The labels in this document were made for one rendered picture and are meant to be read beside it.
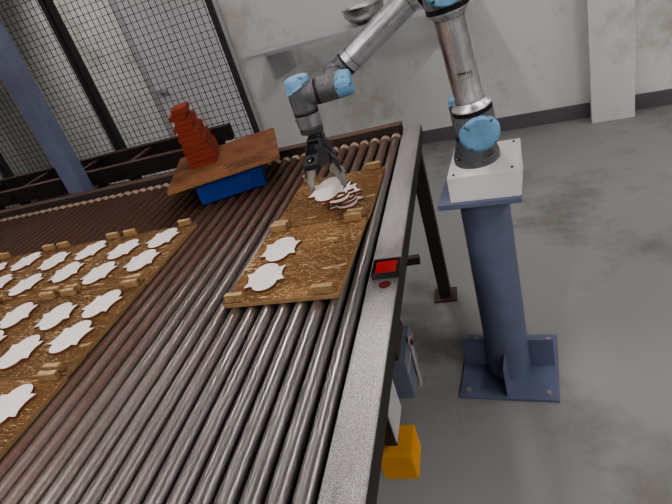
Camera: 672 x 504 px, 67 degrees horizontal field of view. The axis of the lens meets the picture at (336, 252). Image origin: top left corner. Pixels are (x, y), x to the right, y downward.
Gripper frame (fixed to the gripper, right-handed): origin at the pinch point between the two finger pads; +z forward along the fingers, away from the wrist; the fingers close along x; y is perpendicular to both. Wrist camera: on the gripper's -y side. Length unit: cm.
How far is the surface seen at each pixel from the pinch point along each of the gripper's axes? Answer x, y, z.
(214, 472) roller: 5, -92, 14
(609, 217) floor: -105, 140, 106
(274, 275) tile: 12.9, -29.8, 11.0
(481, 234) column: -43, 18, 34
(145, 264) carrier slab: 70, -12, 11
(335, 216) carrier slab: 2.3, 4.3, 12.0
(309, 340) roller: -4, -56, 14
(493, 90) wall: -52, 317, 69
